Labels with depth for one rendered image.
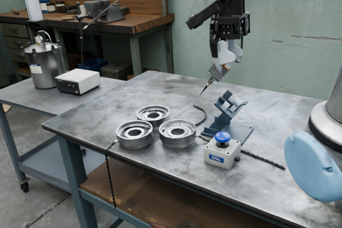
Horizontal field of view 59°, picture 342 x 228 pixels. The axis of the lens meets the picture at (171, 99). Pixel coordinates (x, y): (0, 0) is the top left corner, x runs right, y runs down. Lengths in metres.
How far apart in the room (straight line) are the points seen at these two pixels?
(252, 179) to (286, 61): 1.71
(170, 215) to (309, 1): 1.71
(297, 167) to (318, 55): 1.82
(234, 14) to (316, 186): 0.44
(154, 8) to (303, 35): 1.20
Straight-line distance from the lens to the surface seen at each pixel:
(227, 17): 0.78
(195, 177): 0.74
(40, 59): 1.71
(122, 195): 1.10
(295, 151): 0.53
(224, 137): 0.75
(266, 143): 0.88
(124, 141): 0.84
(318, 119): 0.50
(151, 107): 1.00
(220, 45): 0.79
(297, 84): 2.42
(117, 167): 1.23
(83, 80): 1.58
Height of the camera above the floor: 1.27
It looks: 25 degrees down
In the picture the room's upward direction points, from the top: 4 degrees counter-clockwise
